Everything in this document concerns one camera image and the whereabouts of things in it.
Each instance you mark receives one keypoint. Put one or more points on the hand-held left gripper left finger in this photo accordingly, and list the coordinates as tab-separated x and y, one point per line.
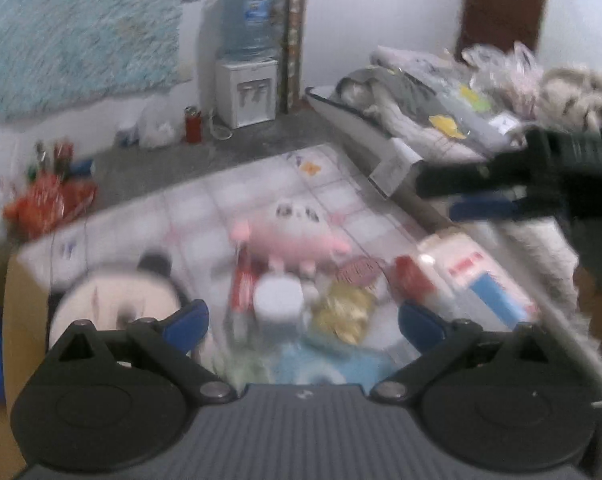
193	317

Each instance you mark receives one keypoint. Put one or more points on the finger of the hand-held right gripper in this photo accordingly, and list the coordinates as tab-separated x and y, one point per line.
451	180
481	208

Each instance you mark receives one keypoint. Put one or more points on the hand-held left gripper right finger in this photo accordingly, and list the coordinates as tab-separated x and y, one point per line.
418	320

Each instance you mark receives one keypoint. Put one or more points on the red and white packet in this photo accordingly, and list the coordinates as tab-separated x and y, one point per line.
481	280

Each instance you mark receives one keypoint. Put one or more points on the gold tissue pack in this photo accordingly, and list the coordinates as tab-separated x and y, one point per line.
343	312

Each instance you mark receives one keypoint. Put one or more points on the white tape roll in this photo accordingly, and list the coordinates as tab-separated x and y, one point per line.
278	305

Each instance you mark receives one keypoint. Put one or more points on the light blue bandage box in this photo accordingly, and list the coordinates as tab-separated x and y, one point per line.
326	360

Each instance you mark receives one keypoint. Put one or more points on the pink plush toy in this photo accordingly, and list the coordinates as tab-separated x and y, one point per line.
291	242

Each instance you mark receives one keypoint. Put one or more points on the brown cardboard box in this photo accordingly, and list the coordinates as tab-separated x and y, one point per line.
23	320

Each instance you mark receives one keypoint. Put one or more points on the red white tube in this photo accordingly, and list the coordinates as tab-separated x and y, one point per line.
241	290

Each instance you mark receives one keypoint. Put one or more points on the large black-haired plush doll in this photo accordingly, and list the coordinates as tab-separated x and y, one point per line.
116	295

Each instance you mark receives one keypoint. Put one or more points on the pile of folded clothes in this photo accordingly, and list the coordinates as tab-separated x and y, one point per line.
411	105

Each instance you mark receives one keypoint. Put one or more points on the clear plastic bag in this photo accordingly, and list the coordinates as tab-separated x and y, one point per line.
501	75

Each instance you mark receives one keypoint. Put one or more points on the brown wooden door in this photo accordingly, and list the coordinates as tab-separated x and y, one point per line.
506	5

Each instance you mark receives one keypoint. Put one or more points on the plastic bag with red print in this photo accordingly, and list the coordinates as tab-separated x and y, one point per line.
48	205

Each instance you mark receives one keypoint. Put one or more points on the white bowl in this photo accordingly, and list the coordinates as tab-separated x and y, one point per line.
126	137

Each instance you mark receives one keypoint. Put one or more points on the white plastic bag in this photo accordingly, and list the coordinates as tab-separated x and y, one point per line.
156	127

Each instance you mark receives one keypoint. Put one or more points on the patterned folded board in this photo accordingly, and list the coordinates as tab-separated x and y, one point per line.
293	45

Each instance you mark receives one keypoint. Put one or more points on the small red box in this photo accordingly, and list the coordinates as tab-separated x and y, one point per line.
63	155

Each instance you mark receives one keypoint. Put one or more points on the blue water bottle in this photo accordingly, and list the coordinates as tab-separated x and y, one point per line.
248	20

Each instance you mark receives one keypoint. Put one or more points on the white wall socket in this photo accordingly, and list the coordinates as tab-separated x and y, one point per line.
187	71

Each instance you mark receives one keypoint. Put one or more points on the blue floral wall cloth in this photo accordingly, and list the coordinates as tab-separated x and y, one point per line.
81	35

